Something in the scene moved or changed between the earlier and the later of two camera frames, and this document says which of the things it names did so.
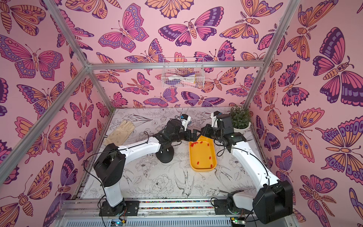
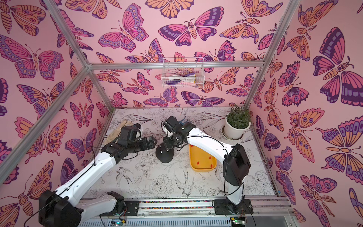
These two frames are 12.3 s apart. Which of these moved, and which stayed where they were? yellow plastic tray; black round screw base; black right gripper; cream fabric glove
Moved: black right gripper
Stayed: yellow plastic tray; black round screw base; cream fabric glove
